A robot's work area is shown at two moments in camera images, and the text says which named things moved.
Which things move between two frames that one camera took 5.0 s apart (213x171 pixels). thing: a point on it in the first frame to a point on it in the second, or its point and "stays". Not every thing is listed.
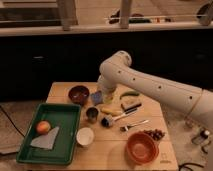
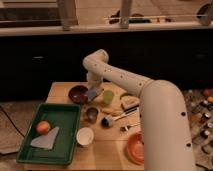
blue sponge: [96, 97] to [91, 93]
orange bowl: [142, 148] stays
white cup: [84, 136] stays
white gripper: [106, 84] to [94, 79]
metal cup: [92, 113] stays
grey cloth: [46, 141] stays
